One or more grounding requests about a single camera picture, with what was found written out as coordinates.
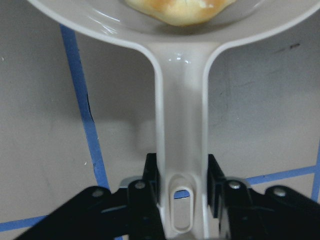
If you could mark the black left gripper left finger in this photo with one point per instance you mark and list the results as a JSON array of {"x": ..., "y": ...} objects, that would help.
[{"x": 97, "y": 214}]

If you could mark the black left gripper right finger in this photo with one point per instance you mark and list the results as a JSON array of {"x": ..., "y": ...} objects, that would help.
[{"x": 280, "y": 213}]

